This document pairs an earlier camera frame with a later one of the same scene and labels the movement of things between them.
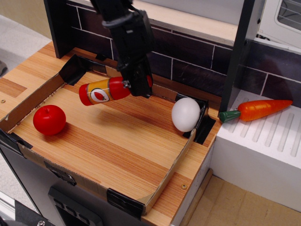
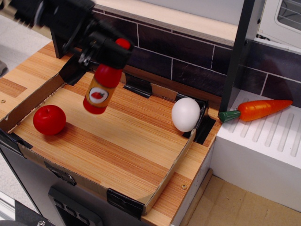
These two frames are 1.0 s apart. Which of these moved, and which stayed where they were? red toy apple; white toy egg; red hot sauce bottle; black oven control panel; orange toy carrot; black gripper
Moved: red hot sauce bottle; black gripper
Stayed: black oven control panel; orange toy carrot; red toy apple; white toy egg
